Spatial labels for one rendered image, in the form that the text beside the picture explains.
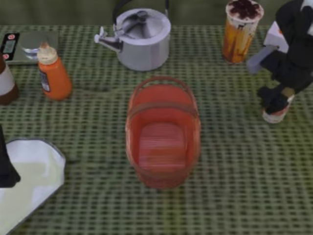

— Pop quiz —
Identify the silver digital kitchen scale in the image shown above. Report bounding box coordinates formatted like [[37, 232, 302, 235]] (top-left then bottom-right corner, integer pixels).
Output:
[[0, 32, 59, 65]]

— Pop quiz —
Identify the white tray with metal rim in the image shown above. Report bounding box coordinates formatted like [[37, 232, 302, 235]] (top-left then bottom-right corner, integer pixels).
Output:
[[0, 138, 67, 235]]

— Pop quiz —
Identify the brown bottle with white label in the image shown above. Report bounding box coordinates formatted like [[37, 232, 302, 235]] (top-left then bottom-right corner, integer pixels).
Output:
[[0, 53, 20, 106]]

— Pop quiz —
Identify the orange squeeze bottle cream cap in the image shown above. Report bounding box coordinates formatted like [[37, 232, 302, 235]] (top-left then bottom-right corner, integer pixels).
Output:
[[37, 43, 73, 100]]

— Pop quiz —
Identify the silver metal kettle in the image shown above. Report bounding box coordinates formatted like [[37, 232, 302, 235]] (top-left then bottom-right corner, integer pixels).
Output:
[[94, 0, 172, 71]]

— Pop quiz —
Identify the orange drink cup chocolate topping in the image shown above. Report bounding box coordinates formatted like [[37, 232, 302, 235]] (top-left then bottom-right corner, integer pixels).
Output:
[[222, 0, 265, 64]]

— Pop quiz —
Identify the orange woven basket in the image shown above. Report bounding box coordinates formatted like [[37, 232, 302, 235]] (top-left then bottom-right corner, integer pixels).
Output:
[[125, 76, 201, 190]]

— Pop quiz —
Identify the small white cup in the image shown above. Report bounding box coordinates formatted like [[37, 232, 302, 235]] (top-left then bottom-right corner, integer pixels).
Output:
[[262, 94, 295, 123]]

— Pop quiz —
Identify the green woven mesh table mat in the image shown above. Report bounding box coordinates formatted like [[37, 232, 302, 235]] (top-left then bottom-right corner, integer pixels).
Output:
[[0, 24, 313, 235]]

